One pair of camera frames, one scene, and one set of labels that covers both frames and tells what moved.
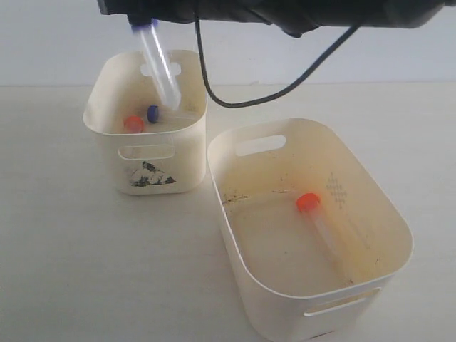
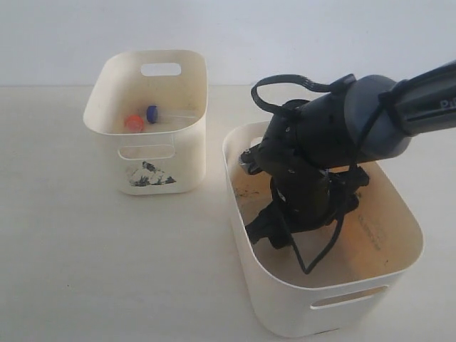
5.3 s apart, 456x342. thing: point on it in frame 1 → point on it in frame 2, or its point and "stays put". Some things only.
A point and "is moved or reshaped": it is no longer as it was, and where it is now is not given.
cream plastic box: x=315 y=239 is moved or reshaped
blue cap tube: x=152 y=113 stays put
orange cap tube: x=134 y=124 stays put
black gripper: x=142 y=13 → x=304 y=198
